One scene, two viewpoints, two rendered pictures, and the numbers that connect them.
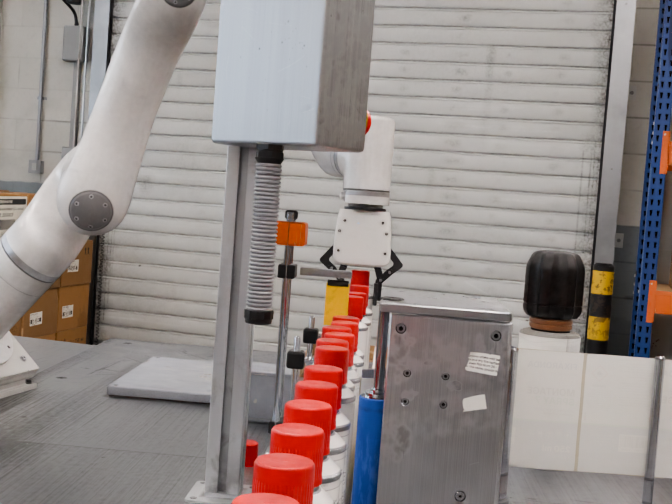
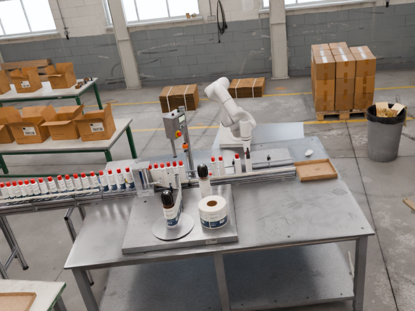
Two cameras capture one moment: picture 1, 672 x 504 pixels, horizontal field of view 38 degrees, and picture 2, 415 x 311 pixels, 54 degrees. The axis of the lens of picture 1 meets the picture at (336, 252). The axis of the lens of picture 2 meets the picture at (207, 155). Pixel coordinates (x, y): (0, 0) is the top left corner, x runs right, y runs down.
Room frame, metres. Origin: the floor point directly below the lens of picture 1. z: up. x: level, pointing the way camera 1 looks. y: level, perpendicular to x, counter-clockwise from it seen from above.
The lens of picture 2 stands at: (1.42, -2.98, 2.66)
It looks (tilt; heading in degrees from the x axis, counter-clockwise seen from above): 28 degrees down; 90
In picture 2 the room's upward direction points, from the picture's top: 8 degrees counter-clockwise
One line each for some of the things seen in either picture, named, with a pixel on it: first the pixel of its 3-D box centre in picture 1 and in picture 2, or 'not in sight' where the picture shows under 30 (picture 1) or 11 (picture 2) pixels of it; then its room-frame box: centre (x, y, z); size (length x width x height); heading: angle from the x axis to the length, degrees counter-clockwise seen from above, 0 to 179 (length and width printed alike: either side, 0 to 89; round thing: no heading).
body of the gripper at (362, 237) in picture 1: (363, 233); (246, 143); (1.75, -0.05, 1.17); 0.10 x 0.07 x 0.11; 87
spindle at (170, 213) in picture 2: not in sight; (169, 208); (1.10, -0.61, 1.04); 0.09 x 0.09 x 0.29
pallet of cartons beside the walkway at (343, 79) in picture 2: not in sight; (339, 78); (3.70, 3.15, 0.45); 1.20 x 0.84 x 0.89; 77
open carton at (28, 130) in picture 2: not in sight; (29, 125); (-0.65, 1.69, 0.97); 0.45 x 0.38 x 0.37; 78
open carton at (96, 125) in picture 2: not in sight; (96, 121); (0.19, 1.52, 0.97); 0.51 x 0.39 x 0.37; 81
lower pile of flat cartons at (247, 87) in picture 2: not in sight; (246, 87); (2.36, 4.38, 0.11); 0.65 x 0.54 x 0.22; 163
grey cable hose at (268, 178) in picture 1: (264, 234); (173, 146); (1.15, 0.09, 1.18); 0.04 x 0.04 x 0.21
